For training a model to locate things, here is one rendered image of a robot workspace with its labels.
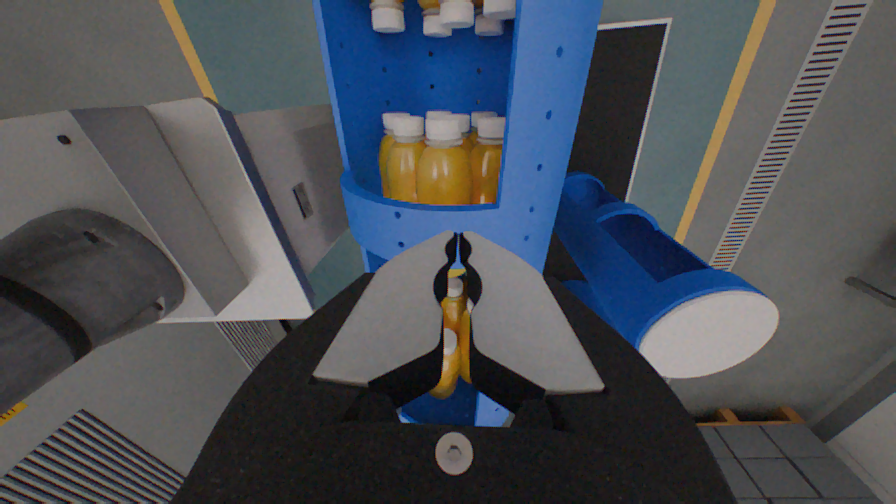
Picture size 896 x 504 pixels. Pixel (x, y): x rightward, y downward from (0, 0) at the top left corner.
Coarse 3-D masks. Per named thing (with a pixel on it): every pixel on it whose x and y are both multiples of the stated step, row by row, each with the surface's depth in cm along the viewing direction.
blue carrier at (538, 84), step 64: (320, 0) 27; (576, 0) 18; (384, 64) 38; (448, 64) 41; (512, 64) 19; (576, 64) 21; (384, 128) 41; (512, 128) 21; (512, 192) 24; (384, 256) 29
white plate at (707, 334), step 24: (672, 312) 55; (696, 312) 54; (720, 312) 54; (744, 312) 54; (768, 312) 54; (648, 336) 59; (672, 336) 58; (696, 336) 58; (720, 336) 58; (744, 336) 57; (768, 336) 57; (648, 360) 63; (672, 360) 62; (696, 360) 62; (720, 360) 62
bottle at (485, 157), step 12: (480, 144) 32; (492, 144) 31; (468, 156) 33; (480, 156) 31; (492, 156) 31; (480, 168) 31; (492, 168) 31; (480, 180) 32; (492, 180) 31; (480, 192) 33; (492, 192) 32
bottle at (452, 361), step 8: (456, 344) 46; (456, 352) 46; (448, 360) 45; (456, 360) 46; (448, 368) 46; (456, 368) 47; (448, 376) 48; (456, 376) 50; (440, 384) 50; (448, 384) 50; (456, 384) 55; (432, 392) 54; (440, 392) 52; (448, 392) 53
